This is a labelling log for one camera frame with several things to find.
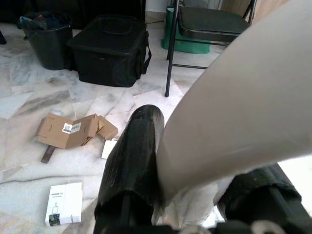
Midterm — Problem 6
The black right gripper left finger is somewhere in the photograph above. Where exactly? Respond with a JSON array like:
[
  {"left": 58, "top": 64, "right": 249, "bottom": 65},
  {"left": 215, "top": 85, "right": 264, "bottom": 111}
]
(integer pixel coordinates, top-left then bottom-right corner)
[{"left": 94, "top": 104, "right": 166, "bottom": 229}]

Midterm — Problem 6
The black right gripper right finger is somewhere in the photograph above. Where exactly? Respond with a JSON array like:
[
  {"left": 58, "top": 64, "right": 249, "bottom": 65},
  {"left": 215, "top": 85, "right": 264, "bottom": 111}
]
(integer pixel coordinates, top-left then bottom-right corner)
[{"left": 216, "top": 163, "right": 312, "bottom": 229}]

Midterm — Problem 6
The small plain white box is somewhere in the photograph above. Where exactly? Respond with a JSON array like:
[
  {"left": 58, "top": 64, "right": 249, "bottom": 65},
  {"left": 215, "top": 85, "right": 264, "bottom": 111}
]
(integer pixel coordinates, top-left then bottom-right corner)
[{"left": 100, "top": 137, "right": 119, "bottom": 160}]

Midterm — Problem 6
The flattened brown cardboard box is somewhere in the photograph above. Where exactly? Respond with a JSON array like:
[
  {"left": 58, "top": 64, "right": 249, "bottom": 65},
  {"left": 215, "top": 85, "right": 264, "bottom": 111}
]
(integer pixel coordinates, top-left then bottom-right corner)
[{"left": 35, "top": 112, "right": 119, "bottom": 150}]

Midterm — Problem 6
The white crumpled paper wrap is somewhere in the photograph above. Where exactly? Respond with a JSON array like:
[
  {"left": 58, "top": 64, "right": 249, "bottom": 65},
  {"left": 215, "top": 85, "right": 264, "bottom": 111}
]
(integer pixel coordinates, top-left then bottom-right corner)
[{"left": 151, "top": 181, "right": 221, "bottom": 230}]

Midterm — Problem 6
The white printed product box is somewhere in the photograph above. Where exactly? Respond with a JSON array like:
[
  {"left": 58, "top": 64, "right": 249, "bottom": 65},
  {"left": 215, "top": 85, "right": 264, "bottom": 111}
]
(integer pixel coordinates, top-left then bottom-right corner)
[{"left": 44, "top": 181, "right": 83, "bottom": 227}]

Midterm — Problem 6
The dark brown flat stick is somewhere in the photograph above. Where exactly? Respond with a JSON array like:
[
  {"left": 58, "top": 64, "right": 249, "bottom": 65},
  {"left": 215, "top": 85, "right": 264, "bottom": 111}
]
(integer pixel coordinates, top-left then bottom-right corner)
[{"left": 40, "top": 145, "right": 56, "bottom": 164}]

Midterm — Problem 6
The black fabric carry case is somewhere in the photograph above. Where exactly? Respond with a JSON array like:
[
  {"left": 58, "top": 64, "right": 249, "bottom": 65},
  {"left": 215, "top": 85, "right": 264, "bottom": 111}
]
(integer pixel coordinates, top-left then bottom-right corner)
[{"left": 66, "top": 14, "right": 152, "bottom": 88}]

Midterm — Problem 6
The green plastic container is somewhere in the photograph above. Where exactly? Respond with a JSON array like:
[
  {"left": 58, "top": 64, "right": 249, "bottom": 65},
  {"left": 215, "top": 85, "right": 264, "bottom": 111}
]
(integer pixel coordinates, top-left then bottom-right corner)
[{"left": 160, "top": 5, "right": 212, "bottom": 54}]

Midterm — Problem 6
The black bucket with bag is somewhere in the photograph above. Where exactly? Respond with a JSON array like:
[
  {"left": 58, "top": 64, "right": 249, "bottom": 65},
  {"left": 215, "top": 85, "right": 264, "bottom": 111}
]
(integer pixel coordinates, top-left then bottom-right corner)
[{"left": 17, "top": 11, "right": 74, "bottom": 71}]

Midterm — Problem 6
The black folding chair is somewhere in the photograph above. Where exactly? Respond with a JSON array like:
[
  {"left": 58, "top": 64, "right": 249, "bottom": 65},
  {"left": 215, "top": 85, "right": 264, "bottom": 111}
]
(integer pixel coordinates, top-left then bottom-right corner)
[{"left": 164, "top": 0, "right": 258, "bottom": 98}]

